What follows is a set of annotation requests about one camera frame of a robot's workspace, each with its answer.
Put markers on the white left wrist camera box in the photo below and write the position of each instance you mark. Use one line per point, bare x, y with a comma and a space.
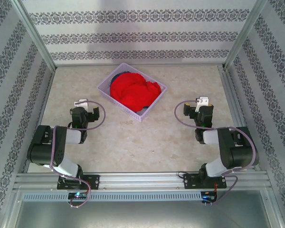
82, 104

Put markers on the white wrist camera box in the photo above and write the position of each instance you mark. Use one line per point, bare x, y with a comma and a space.
82, 104
202, 101

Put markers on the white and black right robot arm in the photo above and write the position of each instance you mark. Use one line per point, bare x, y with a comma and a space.
230, 152

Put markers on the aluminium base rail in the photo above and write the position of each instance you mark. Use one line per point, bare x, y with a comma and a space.
142, 180

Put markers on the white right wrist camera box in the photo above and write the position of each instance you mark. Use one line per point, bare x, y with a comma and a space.
202, 101

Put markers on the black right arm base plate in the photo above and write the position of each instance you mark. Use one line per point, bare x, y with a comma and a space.
191, 181

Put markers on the aluminium frame post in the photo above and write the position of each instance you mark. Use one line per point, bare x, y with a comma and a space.
34, 31
246, 31

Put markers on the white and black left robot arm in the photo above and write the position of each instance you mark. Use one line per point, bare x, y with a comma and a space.
61, 156

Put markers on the dark blue garment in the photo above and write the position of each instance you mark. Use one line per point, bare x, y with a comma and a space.
113, 79

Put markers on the lavender plastic basket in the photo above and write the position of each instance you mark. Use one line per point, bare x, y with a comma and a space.
123, 108

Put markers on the red t-shirt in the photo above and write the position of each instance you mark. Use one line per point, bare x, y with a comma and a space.
133, 91

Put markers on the striped white bed cover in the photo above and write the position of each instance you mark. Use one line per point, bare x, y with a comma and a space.
180, 64

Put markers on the aluminium side rail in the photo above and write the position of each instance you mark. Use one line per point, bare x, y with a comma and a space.
238, 118

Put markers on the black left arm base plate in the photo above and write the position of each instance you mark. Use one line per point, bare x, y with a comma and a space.
93, 181

